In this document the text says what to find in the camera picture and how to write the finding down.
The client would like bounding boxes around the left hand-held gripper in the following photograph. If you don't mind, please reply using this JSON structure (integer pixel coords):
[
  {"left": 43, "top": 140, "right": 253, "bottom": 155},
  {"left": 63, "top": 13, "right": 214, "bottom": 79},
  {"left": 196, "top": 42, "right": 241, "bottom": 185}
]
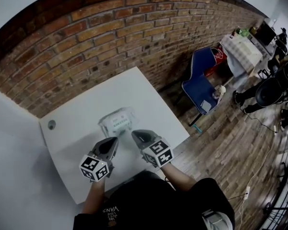
[{"left": 79, "top": 137, "right": 120, "bottom": 183}]

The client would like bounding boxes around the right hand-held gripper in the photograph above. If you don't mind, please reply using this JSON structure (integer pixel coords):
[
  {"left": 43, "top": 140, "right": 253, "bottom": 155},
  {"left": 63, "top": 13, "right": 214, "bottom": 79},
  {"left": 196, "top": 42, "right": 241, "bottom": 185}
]
[{"left": 131, "top": 129, "right": 174, "bottom": 169}]

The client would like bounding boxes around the white wet wipe pack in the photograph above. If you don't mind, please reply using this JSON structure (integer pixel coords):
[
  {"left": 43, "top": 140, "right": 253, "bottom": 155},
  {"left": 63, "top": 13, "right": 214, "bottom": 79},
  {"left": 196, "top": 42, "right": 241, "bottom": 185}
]
[{"left": 97, "top": 106, "right": 138, "bottom": 138}]

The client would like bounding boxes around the person's left forearm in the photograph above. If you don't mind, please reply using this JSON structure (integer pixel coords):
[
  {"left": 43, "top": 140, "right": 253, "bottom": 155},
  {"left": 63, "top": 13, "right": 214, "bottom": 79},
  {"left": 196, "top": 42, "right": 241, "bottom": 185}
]
[{"left": 81, "top": 180, "right": 106, "bottom": 214}]

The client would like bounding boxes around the person's right forearm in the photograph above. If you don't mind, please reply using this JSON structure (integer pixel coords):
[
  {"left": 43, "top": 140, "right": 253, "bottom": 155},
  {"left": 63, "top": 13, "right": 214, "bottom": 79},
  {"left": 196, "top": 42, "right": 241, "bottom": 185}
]
[{"left": 162, "top": 163, "right": 197, "bottom": 193}]

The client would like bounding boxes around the person's black t-shirt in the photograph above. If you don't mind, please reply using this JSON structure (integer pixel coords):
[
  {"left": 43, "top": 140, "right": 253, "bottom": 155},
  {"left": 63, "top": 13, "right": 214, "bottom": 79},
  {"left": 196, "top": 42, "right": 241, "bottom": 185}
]
[{"left": 73, "top": 170, "right": 236, "bottom": 230}]

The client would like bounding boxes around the white card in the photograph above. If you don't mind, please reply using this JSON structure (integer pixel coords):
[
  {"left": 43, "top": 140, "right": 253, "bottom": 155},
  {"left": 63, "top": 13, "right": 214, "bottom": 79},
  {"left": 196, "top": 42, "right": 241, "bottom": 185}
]
[{"left": 200, "top": 99, "right": 212, "bottom": 112}]

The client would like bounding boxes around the blue chair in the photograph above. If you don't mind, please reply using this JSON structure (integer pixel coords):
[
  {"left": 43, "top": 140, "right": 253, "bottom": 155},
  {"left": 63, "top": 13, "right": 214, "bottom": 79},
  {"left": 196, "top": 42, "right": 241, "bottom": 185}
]
[{"left": 175, "top": 47, "right": 223, "bottom": 127}]

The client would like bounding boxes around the cream coloured object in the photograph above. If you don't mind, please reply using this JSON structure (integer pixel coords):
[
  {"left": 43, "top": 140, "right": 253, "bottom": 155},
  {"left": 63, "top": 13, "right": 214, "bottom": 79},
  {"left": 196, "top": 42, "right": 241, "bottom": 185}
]
[{"left": 217, "top": 85, "right": 227, "bottom": 103}]

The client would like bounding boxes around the grey waist pouch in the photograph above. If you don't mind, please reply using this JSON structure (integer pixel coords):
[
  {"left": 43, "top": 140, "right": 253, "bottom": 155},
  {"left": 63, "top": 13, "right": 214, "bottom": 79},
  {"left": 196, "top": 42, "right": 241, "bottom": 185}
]
[{"left": 201, "top": 209, "right": 232, "bottom": 230}]

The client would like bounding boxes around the red bag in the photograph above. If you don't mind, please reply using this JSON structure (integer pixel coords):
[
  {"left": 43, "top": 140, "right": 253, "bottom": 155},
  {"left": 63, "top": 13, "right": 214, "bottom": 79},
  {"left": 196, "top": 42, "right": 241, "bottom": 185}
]
[{"left": 204, "top": 47, "right": 231, "bottom": 78}]

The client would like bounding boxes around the checked table cloth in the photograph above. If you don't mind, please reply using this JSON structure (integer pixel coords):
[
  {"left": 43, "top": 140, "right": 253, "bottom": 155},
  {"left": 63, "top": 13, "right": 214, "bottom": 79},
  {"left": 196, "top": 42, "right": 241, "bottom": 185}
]
[{"left": 220, "top": 34, "right": 264, "bottom": 79}]

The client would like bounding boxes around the black round chair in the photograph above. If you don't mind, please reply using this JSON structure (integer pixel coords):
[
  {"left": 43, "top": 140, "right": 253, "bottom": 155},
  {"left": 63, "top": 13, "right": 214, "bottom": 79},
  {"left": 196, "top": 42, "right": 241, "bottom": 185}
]
[{"left": 255, "top": 77, "right": 283, "bottom": 108}]

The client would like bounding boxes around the black monitor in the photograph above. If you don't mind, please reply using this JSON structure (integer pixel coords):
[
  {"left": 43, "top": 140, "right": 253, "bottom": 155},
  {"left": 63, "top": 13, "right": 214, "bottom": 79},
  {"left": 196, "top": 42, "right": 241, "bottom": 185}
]
[{"left": 256, "top": 20, "right": 276, "bottom": 46}]

